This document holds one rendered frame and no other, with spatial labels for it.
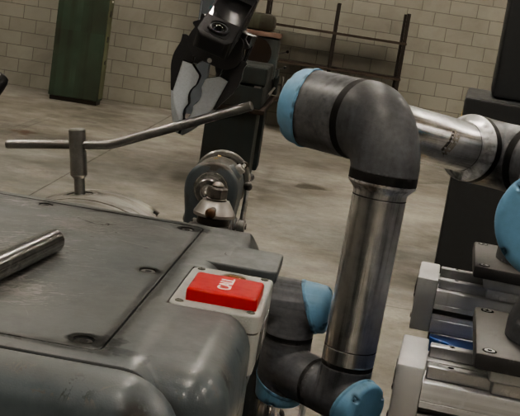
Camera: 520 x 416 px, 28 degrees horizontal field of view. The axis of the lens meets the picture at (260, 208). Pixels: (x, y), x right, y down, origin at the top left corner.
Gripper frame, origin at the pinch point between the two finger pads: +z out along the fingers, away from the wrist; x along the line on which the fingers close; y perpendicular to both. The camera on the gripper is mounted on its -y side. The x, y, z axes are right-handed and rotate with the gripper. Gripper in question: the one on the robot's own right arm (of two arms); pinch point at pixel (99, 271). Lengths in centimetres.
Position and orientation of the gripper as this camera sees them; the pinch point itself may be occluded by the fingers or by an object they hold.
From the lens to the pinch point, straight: 159.3
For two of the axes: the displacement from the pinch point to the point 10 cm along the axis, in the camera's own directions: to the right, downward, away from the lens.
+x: 1.5, -9.7, -1.7
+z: -9.8, -1.7, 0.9
